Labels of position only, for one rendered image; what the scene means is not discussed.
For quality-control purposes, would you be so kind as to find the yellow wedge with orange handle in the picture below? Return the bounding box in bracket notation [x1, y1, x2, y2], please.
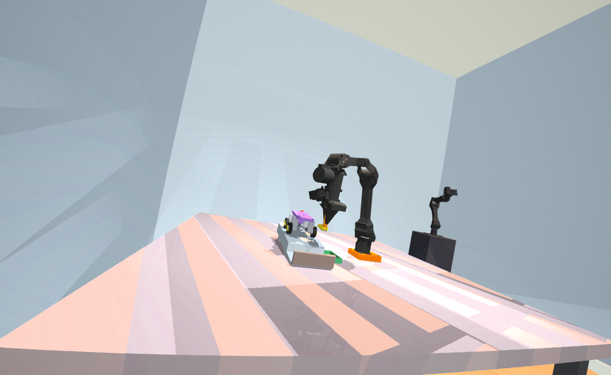
[317, 218, 328, 231]

